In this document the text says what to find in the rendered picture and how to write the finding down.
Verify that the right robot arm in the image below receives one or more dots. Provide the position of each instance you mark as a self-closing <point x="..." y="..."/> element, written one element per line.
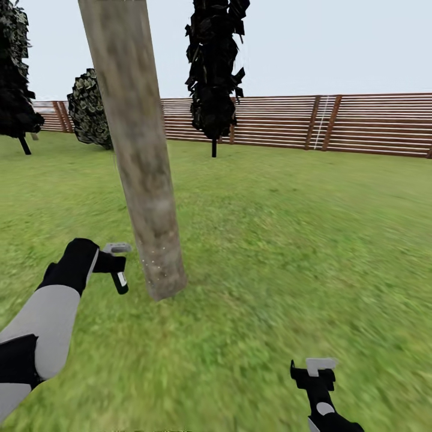
<point x="318" y="379"/>

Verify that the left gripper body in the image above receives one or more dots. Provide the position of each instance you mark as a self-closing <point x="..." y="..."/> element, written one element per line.
<point x="113" y="264"/>

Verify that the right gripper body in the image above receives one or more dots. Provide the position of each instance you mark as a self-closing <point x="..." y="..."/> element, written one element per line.
<point x="324" y="380"/>

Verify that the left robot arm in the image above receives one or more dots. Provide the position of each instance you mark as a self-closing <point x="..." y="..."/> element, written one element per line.
<point x="34" y="346"/>

